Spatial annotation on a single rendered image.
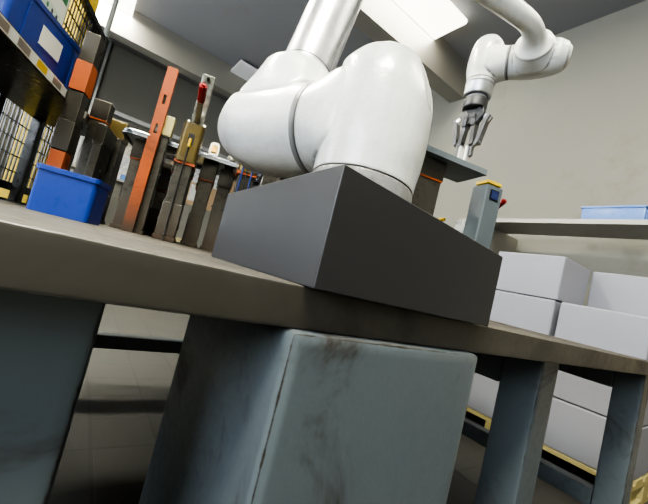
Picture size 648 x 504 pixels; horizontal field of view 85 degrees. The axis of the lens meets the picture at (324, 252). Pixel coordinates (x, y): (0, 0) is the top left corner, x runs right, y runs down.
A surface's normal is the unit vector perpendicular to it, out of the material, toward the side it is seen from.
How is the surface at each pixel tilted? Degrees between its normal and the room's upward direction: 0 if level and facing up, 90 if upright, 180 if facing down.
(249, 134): 118
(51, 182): 90
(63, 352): 90
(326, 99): 85
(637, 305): 90
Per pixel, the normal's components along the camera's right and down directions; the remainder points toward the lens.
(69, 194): 0.33, 0.02
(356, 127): -0.34, -0.18
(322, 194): -0.79, -0.24
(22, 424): 0.57, 0.09
